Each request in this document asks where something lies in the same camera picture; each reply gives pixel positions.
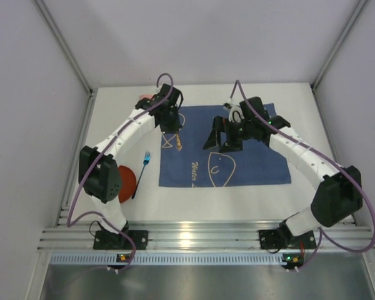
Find red round plate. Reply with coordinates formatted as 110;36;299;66
118;166;137;204

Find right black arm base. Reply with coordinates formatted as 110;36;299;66
258;220;316;253

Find perforated cable duct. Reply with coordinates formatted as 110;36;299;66
49;253;304;266

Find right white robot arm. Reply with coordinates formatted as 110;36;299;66
203;97;363;248

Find gold spoon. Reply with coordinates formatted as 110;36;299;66
176;133;183;151

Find blue metallic fork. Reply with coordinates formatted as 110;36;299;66
132;151;151;199

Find pink plastic cup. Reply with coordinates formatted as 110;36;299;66
139;94;154;100

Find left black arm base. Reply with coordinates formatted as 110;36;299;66
89;221;149;250

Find aluminium rail frame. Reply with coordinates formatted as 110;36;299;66
37;184;373;251

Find blue cloth placemat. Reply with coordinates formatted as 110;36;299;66
159;106;291;188

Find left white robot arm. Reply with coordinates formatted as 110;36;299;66
76;84;183;234

